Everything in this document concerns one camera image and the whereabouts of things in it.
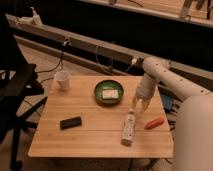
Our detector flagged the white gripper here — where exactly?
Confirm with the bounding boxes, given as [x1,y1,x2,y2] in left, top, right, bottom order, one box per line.
[132,79,154,111]

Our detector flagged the white plastic bottle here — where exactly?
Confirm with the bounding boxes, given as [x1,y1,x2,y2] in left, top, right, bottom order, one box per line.
[121,109,136,146]

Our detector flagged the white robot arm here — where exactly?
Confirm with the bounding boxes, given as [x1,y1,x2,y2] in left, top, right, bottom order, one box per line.
[134,57,213,171]

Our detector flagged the white spray bottle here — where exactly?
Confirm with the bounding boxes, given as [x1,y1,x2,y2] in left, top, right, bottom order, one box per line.
[31,7,42,26]

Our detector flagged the orange carrot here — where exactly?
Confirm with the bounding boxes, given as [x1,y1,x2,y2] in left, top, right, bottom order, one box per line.
[145,117,164,129]

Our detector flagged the blue box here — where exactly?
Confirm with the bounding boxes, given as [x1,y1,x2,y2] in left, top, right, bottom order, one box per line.
[161,94,172,110]

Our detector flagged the white sponge block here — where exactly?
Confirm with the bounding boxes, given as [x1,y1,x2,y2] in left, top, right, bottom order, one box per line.
[102,89,119,99]

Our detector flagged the green bowl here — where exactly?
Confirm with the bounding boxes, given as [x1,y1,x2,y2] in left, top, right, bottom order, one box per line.
[94,80,124,105]

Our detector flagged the wooden table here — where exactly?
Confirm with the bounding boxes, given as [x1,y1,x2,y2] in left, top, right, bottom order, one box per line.
[28,76,173,158]

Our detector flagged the black rectangular remote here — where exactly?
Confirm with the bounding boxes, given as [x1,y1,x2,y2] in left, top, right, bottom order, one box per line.
[60,117,82,130]

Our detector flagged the white mug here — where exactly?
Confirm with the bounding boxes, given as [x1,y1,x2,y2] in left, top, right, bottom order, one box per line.
[54,70,70,91]

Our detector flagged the black office chair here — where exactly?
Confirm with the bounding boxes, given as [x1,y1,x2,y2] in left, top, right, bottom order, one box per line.
[0,10,47,171]

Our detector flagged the black cable bundle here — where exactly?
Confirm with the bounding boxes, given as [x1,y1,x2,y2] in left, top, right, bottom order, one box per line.
[165,103,179,131]

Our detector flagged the grey wall rail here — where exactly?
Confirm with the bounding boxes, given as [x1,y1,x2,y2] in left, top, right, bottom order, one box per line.
[7,14,213,89]

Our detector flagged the hanging black cable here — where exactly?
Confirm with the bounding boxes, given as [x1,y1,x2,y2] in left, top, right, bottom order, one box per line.
[35,39,72,75]

